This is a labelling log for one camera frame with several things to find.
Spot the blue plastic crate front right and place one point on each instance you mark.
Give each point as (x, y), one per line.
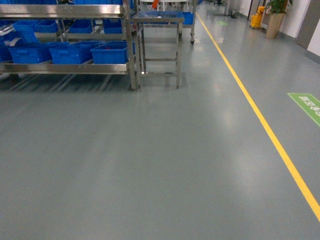
(112, 52)

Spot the blue plastic crate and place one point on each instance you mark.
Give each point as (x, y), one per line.
(75, 53)
(112, 52)
(34, 53)

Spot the small stainless steel cart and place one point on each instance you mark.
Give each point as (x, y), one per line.
(140, 20)

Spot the blue plastic crate front middle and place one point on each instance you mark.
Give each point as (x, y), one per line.
(75, 53)

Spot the yellow mop bucket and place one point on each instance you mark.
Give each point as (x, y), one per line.
(257, 18)

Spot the blue plastic crate front left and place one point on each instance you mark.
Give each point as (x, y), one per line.
(34, 53)

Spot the stainless steel flow rack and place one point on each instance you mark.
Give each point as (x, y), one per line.
(74, 12)

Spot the potted plant beige planter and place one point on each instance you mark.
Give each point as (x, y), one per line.
(276, 10)

